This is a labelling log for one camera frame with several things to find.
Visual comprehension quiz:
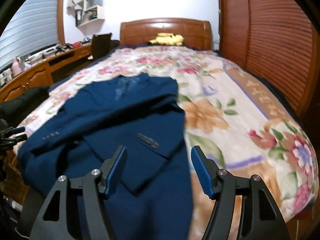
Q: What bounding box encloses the navy blue suit jacket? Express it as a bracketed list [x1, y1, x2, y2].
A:
[18, 74, 193, 239]

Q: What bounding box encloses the black folded garment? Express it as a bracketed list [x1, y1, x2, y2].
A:
[1, 86, 49, 127]

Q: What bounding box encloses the floral bed blanket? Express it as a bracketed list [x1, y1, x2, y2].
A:
[22, 46, 319, 239]

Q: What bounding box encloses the pink bottle on desk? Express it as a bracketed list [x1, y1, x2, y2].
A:
[11, 57, 22, 77]

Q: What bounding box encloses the wooden desk with cabinets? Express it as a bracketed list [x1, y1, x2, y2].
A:
[1, 43, 92, 102]

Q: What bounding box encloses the grey window blind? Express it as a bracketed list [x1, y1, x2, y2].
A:
[1, 0, 58, 70]

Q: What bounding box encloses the red basket on desk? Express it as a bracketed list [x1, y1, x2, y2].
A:
[72, 41, 82, 48]

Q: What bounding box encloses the dark wooden chair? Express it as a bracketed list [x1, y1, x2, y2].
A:
[91, 33, 120, 60]

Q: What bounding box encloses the wooden bed headboard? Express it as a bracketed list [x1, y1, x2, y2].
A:
[120, 18, 213, 50]

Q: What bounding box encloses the yellow Pikachu plush toy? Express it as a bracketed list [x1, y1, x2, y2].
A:
[148, 33, 184, 46]

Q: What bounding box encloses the louvered wooden wardrobe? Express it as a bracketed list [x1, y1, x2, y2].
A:
[219, 0, 319, 116]

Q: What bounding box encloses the white wall shelf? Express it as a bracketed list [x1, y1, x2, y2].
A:
[75, 0, 105, 29]

